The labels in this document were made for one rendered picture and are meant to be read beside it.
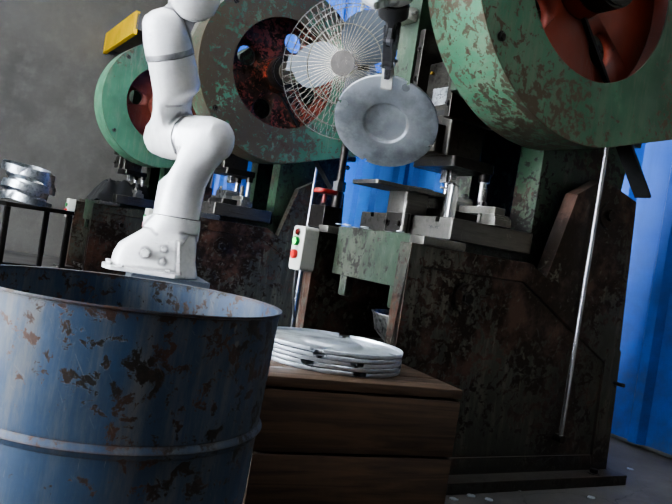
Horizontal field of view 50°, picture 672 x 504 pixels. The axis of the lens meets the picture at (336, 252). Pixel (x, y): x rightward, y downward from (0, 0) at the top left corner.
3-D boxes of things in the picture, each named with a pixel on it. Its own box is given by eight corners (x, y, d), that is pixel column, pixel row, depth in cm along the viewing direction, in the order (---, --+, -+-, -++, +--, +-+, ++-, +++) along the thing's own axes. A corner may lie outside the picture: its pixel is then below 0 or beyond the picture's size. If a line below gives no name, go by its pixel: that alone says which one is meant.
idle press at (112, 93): (69, 299, 447) (112, 23, 446) (37, 279, 529) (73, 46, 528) (280, 317, 532) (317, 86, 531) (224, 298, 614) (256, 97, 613)
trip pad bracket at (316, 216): (316, 263, 224) (326, 201, 224) (302, 260, 232) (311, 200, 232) (332, 265, 227) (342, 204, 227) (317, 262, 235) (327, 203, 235)
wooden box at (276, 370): (230, 581, 119) (263, 375, 119) (184, 495, 154) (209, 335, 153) (434, 572, 135) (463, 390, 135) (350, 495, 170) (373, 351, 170)
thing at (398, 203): (370, 226, 193) (378, 177, 193) (344, 223, 205) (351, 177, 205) (442, 239, 206) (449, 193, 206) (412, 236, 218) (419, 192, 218)
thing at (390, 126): (319, 138, 206) (319, 137, 206) (408, 182, 209) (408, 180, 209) (359, 57, 186) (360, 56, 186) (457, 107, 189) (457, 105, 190)
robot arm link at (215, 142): (197, 220, 161) (214, 111, 161) (143, 211, 171) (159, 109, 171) (231, 225, 170) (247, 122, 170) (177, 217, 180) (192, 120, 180)
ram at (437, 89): (435, 151, 202) (451, 47, 201) (403, 153, 215) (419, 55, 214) (480, 163, 211) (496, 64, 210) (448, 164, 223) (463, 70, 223)
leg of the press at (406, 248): (379, 500, 171) (439, 127, 170) (354, 482, 181) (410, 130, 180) (625, 485, 218) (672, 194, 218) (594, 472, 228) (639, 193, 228)
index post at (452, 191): (447, 217, 191) (453, 181, 191) (440, 216, 194) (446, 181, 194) (455, 219, 193) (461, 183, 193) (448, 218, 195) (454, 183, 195)
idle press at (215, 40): (150, 357, 302) (214, -52, 301) (105, 319, 388) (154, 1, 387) (438, 375, 376) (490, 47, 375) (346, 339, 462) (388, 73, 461)
